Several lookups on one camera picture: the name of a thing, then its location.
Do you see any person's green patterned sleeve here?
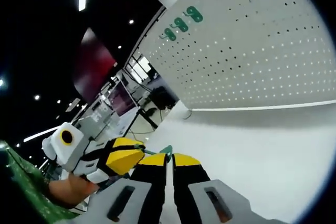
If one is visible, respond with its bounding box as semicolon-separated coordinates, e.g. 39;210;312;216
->
0;140;79;221

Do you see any black computer case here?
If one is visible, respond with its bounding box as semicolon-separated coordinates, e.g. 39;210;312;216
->
151;86;175;109

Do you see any white perforated mounting plate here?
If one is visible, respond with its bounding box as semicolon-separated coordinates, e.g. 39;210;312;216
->
133;0;334;112

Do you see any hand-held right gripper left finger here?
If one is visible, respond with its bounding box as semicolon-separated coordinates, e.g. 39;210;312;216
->
76;152;169;224

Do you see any person's left hand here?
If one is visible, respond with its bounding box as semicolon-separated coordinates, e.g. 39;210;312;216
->
48;173;100;209

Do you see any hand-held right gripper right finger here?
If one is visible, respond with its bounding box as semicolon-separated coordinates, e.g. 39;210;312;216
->
172;152;279;224

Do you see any large dark red screen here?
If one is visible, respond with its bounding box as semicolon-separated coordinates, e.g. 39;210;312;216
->
73;27;118;104

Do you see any green hook assembly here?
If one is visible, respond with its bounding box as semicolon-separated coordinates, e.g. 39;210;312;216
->
170;17;188;32
141;144;174;163
159;27;177;41
183;5;204;23

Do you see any laptop with purple screen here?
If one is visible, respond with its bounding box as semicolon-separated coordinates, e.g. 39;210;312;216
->
110;81;139;116

